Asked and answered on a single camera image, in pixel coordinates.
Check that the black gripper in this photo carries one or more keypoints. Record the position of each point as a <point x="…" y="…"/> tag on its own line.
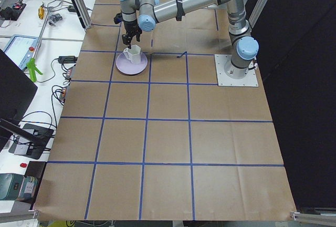
<point x="130" y="26"/>

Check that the white geometric cup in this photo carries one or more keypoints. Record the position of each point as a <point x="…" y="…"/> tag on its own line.
<point x="133" y="54"/>

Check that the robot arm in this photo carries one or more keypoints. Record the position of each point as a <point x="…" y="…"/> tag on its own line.
<point x="140" y="16"/>

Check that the lilac plate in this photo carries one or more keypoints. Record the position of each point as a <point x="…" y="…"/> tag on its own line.
<point x="126" y="67"/>

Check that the black power adapter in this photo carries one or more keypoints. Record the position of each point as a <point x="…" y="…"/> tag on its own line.
<point x="67" y="59"/>

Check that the long reacher grabber tool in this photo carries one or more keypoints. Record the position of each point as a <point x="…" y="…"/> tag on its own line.
<point x="31" y="66"/>

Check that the blue teach pendant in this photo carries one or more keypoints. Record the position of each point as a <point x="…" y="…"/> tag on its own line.
<point x="20" y="49"/>

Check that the black monitor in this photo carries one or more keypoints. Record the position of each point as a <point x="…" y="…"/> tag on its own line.
<point x="17" y="91"/>

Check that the green device box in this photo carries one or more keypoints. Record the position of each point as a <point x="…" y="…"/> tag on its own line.
<point x="11" y="184"/>

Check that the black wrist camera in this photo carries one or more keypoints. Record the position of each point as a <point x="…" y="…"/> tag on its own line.
<point x="118" y="18"/>

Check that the yellow handled tool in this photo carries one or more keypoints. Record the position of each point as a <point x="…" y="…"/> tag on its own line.
<point x="41" y="12"/>

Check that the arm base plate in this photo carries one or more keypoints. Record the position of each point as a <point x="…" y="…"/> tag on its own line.
<point x="230" y="76"/>

